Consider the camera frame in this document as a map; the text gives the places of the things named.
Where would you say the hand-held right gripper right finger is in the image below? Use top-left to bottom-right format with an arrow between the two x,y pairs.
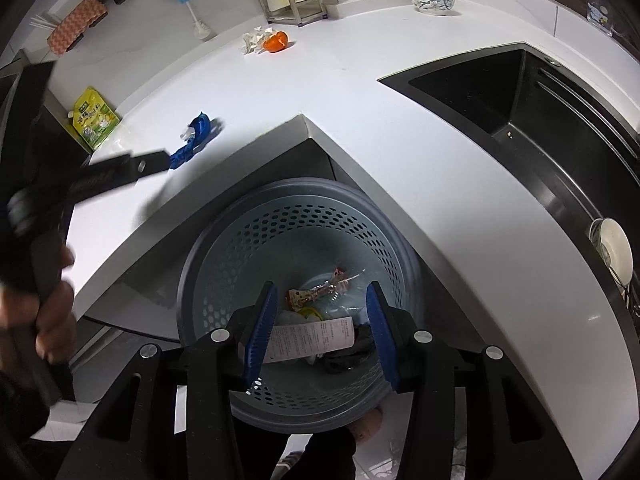
365,281 -> 582,480

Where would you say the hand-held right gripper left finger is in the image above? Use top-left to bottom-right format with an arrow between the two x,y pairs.
55,281 -> 279,480

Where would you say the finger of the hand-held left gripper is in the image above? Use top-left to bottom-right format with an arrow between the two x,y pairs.
130,148 -> 172,179

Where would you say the black terry cloth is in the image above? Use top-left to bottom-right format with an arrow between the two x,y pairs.
324,324 -> 377,375

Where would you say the blue plastic wrapper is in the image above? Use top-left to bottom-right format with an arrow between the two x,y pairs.
169,110 -> 224,172

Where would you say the orange red snack packet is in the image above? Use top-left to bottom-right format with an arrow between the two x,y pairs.
285,268 -> 352,312

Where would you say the grey blue perforated bin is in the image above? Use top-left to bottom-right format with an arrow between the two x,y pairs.
177,177 -> 427,436

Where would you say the person's left forearm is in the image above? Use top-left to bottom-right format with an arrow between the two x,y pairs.
0,360 -> 62,443

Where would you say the person's left hand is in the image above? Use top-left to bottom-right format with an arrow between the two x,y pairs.
0,247 -> 79,367

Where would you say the yellow green seasoning packet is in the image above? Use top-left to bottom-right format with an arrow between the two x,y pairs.
72,86 -> 122,152

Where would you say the person's foot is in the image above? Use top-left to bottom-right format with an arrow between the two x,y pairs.
345,406 -> 387,444

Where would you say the person's dark trouser leg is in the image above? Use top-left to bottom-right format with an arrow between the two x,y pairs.
232,409 -> 359,480

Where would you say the striped slipper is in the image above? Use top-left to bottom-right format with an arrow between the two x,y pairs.
276,450 -> 307,480

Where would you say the blue white bottle brush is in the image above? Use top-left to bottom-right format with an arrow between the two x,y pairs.
174,0 -> 214,41

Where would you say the grey base cabinet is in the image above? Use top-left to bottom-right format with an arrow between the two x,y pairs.
70,137 -> 347,362

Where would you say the orange patterned dish cloth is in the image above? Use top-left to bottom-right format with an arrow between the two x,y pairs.
46,0 -> 109,57

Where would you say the orange plastic wrapper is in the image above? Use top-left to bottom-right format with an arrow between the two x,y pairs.
262,30 -> 290,55

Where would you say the white bowl in sink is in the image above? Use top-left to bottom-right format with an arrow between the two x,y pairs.
588,217 -> 634,289

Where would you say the black kitchen sink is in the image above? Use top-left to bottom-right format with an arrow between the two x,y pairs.
377,42 -> 640,322

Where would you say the white patterned ceramic bowl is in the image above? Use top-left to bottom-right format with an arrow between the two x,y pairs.
408,0 -> 458,17

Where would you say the clear drinking glass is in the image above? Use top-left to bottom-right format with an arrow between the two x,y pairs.
584,0 -> 617,37

